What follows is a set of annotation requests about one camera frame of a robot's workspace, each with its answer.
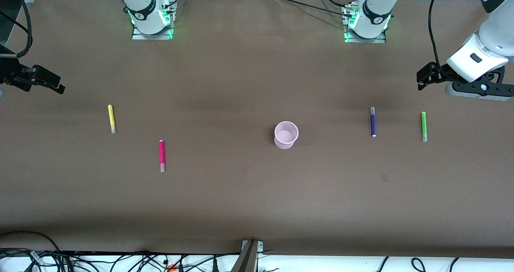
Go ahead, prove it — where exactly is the tangled black cable bundle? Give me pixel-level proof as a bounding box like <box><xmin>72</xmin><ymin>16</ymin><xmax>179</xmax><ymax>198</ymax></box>
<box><xmin>0</xmin><ymin>250</ymin><xmax>241</xmax><ymax>272</ymax></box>

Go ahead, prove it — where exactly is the pink mesh pen holder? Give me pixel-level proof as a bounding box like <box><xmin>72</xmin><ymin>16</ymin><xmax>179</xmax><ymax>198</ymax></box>
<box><xmin>274</xmin><ymin>121</ymin><xmax>299</xmax><ymax>150</ymax></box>

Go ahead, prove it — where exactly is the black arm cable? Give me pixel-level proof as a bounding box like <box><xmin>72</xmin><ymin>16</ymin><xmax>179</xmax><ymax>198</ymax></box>
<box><xmin>428</xmin><ymin>0</ymin><xmax>447</xmax><ymax>76</ymax></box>
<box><xmin>7</xmin><ymin>0</ymin><xmax>33</xmax><ymax>59</ymax></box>

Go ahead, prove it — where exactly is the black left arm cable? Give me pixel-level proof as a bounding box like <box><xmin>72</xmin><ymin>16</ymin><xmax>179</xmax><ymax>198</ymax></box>
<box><xmin>428</xmin><ymin>0</ymin><xmax>447</xmax><ymax>76</ymax></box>

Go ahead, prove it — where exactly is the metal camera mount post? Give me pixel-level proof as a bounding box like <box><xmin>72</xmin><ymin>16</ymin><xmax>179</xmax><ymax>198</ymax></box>
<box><xmin>230</xmin><ymin>240</ymin><xmax>264</xmax><ymax>272</ymax></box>

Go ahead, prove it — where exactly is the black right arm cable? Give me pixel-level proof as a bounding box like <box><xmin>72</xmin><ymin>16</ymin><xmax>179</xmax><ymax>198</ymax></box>
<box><xmin>7</xmin><ymin>0</ymin><xmax>33</xmax><ymax>59</ymax></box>

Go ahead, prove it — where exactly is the black cable across table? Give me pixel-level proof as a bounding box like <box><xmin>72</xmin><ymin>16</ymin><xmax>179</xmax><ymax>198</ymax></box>
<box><xmin>274</xmin><ymin>0</ymin><xmax>355</xmax><ymax>18</ymax></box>

